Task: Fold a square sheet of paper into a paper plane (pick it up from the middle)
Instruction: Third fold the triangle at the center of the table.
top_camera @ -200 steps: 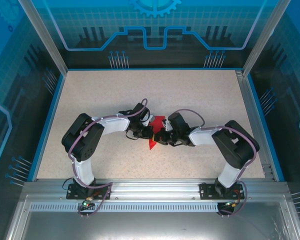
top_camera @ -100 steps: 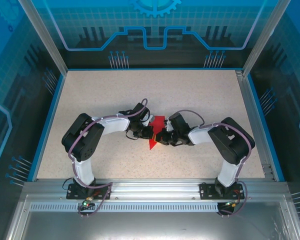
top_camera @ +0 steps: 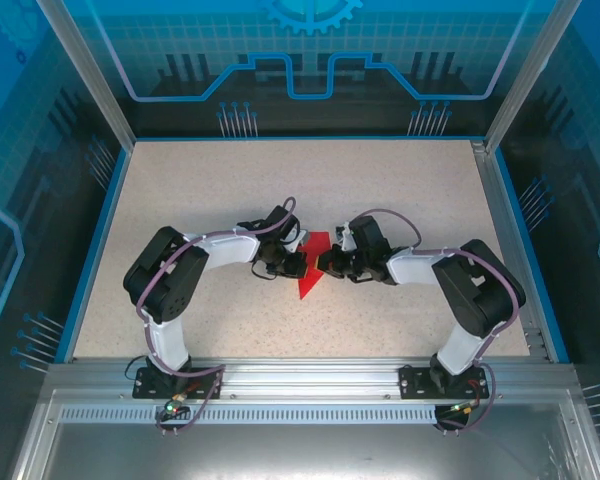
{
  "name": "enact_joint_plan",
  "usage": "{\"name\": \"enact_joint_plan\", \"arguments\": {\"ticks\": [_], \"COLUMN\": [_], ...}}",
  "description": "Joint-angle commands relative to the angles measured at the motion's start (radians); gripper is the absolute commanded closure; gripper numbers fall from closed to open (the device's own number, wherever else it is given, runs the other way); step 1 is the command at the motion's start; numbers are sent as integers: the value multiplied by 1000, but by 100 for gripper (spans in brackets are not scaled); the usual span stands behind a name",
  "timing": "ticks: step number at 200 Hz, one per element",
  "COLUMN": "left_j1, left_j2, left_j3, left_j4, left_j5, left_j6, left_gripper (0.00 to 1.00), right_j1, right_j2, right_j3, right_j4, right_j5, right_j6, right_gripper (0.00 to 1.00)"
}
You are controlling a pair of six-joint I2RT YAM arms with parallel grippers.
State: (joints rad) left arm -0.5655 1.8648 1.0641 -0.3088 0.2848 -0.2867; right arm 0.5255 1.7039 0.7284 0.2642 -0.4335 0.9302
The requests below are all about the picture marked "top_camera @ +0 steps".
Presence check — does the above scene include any red paper sheet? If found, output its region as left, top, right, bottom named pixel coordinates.
left=297, top=230, right=332, bottom=301

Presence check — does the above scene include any steel sheet metal tray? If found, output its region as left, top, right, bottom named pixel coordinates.
left=9, top=389, right=600, bottom=480

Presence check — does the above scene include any blue table edge strip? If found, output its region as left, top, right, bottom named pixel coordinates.
left=494, top=148, right=572, bottom=364
left=53, top=144, right=134, bottom=364

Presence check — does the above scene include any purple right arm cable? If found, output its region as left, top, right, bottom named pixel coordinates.
left=352, top=209, right=524, bottom=436

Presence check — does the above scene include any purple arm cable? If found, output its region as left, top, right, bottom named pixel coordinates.
left=136, top=196, right=300, bottom=436
left=352, top=209, right=524, bottom=436

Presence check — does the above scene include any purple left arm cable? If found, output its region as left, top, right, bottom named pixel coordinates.
left=136, top=196, right=300, bottom=436

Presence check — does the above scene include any long aluminium mounting rail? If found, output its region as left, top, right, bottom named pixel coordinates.
left=47, top=357, right=576, bottom=401

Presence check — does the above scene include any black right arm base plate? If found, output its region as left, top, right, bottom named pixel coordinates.
left=398, top=363, right=486, bottom=400

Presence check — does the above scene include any aluminium table side rail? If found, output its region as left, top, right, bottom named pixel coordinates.
left=472, top=139, right=551, bottom=362

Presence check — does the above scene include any slotted grey cable duct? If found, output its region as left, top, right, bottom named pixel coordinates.
left=59, top=405, right=441, bottom=426

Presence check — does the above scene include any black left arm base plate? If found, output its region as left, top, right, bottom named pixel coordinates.
left=132, top=364, right=225, bottom=400

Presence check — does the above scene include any aluminium frame post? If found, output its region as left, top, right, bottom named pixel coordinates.
left=484, top=0, right=570, bottom=151
left=34, top=0, right=137, bottom=151

